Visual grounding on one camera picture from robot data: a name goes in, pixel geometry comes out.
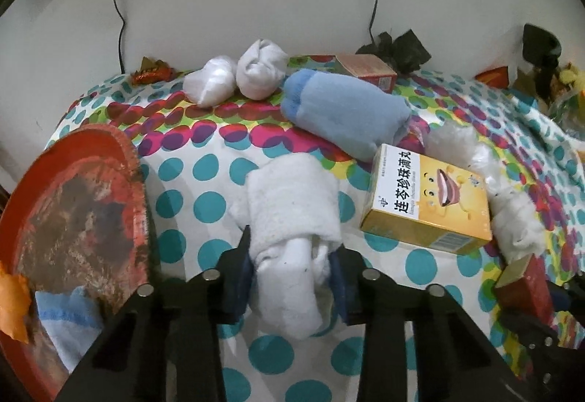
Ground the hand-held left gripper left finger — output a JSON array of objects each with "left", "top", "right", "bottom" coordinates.
[{"left": 55, "top": 223, "right": 254, "bottom": 402}]

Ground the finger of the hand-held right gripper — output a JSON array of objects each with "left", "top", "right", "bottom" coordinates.
[
  {"left": 500, "top": 309, "right": 561, "bottom": 353},
  {"left": 548, "top": 278, "right": 585, "bottom": 316}
]

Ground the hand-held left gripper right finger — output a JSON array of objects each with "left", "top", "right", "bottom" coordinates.
[{"left": 327, "top": 247, "right": 519, "bottom": 402}]

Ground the small dark red box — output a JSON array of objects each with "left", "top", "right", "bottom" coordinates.
[{"left": 494, "top": 253, "right": 555, "bottom": 326}]

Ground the yellow medicine box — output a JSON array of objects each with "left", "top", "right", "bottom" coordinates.
[{"left": 359, "top": 143, "right": 493, "bottom": 257}]

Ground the round red tray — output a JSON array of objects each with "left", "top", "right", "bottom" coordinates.
[{"left": 0, "top": 124, "right": 158, "bottom": 402}]

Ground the blue sock roll dark cuff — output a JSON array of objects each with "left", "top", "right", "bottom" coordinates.
[{"left": 280, "top": 68, "right": 413, "bottom": 163}]

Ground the clear plastic bundle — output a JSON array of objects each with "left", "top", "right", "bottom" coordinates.
[{"left": 424, "top": 123, "right": 499, "bottom": 198}]

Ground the polka dot tablecloth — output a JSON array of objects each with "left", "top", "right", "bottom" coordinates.
[{"left": 43, "top": 55, "right": 585, "bottom": 402}]

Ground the plain blue sock roll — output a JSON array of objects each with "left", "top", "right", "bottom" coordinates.
[{"left": 35, "top": 287, "right": 107, "bottom": 374}]

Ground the small white plastic bundle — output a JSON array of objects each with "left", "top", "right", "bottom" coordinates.
[{"left": 183, "top": 57, "right": 239, "bottom": 105}]

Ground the yellow plush toy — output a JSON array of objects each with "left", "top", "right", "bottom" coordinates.
[{"left": 547, "top": 62, "right": 585, "bottom": 128}]

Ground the white sock ball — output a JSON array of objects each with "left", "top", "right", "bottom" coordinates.
[{"left": 235, "top": 38, "right": 290, "bottom": 101}]

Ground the orange rubber toy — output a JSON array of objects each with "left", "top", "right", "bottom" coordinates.
[{"left": 0, "top": 262, "right": 35, "bottom": 344}]

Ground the red cardboard box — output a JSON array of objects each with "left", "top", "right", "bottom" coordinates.
[{"left": 335, "top": 54, "right": 398, "bottom": 93}]

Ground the orange red packet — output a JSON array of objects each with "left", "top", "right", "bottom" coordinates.
[{"left": 474, "top": 65, "right": 509, "bottom": 88}]

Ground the red candy wrapper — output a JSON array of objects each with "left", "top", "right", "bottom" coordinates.
[{"left": 132, "top": 56, "right": 177, "bottom": 86}]

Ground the black plastic bag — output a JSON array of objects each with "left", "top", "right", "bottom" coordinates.
[{"left": 355, "top": 30, "right": 433, "bottom": 74}]

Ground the black cable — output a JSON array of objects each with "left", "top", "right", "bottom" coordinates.
[
  {"left": 105, "top": 0, "right": 127, "bottom": 74},
  {"left": 367, "top": 0, "right": 390, "bottom": 52}
]

